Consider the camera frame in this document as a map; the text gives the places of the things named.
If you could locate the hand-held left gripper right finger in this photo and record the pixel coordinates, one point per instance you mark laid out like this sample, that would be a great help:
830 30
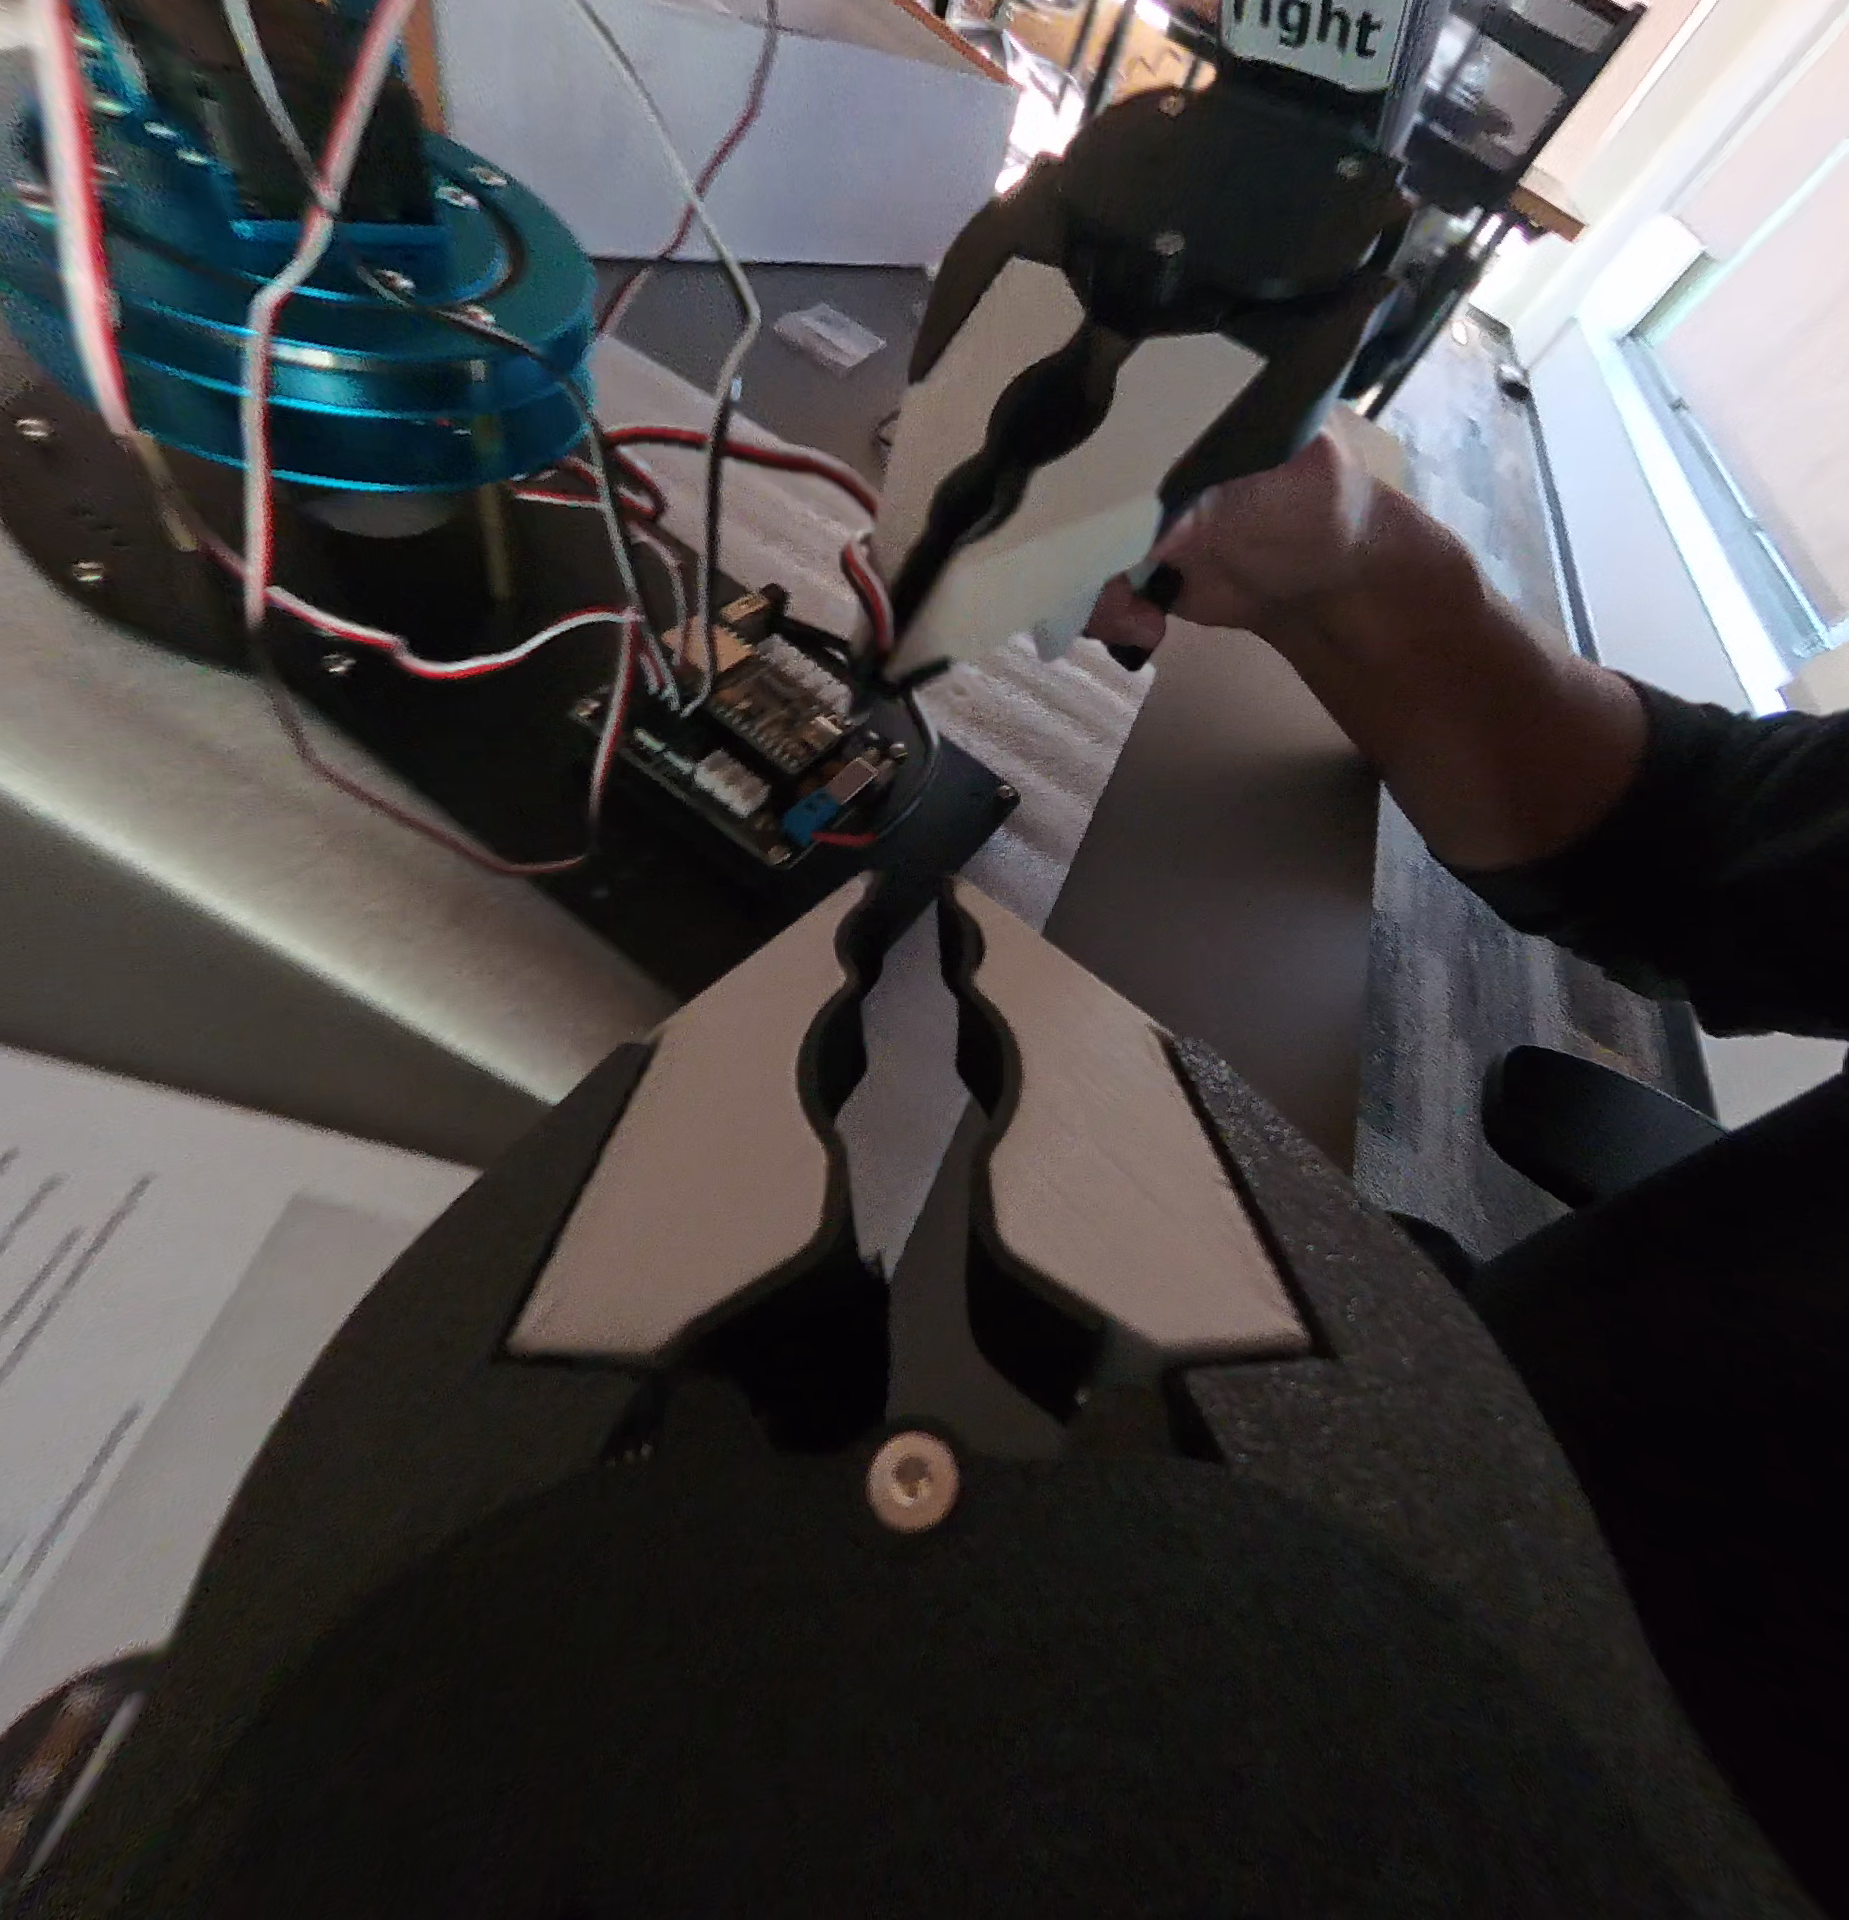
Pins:
1134 1199

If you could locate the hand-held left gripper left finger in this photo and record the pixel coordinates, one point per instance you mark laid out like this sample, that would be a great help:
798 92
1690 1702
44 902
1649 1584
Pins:
669 1199

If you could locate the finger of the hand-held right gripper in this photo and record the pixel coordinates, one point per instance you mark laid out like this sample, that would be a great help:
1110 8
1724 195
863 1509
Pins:
1134 435
970 390

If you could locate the black circuit board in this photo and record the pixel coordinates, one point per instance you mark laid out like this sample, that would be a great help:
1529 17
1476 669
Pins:
774 719

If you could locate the person's right forearm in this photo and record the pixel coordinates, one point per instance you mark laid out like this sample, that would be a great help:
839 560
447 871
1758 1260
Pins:
1735 854

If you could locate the person's right hand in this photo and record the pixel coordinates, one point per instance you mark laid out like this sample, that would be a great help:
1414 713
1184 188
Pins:
1344 572

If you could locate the clear plastic screw bag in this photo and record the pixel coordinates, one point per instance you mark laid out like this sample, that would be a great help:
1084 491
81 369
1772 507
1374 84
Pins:
830 331

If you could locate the white cardboard box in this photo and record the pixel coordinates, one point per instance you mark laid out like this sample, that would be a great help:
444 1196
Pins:
834 165

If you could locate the white foam sheet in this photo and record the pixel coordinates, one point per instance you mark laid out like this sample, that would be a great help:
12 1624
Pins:
1044 719

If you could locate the black chair armrest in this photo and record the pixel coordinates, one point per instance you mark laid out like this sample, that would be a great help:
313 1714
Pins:
1583 1118

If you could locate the white instruction sheet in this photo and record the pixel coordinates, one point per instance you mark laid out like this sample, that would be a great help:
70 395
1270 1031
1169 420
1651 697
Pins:
112 1277

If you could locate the bright window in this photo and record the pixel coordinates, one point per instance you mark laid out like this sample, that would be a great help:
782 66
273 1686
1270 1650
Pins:
1764 450

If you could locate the person's dark clothed body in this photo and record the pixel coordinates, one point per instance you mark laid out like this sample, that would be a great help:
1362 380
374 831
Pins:
1735 1424

